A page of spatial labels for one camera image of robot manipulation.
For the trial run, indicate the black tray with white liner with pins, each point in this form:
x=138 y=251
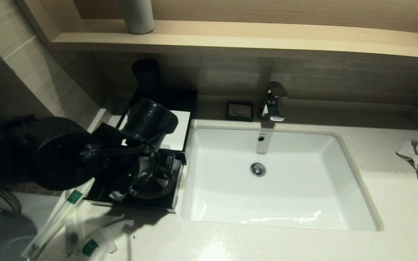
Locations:
x=151 y=205

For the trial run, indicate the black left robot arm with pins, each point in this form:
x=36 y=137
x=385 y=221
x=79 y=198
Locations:
x=60 y=152

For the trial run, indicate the black square soap dish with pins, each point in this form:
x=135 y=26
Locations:
x=240 y=111

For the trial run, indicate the chrome drain stopper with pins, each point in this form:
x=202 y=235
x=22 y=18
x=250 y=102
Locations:
x=258 y=169

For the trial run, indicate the chrome faucet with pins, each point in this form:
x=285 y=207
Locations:
x=272 y=105

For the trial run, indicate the black cup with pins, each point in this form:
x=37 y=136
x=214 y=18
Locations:
x=146 y=78

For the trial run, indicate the white ceramic sink basin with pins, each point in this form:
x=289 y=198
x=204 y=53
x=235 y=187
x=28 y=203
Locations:
x=303 y=188

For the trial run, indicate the grey cylindrical cup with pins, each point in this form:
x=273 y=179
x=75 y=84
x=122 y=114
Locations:
x=138 y=18

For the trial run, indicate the long clear toothbrush packet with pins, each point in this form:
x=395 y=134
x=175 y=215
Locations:
x=74 y=197

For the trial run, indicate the small clear green-label packet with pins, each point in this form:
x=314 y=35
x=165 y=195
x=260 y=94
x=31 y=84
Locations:
x=91 y=247

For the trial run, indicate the clear packet with black comb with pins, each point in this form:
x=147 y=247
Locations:
x=73 y=235

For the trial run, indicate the light wooden wall shelf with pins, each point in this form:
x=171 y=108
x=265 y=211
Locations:
x=267 y=40

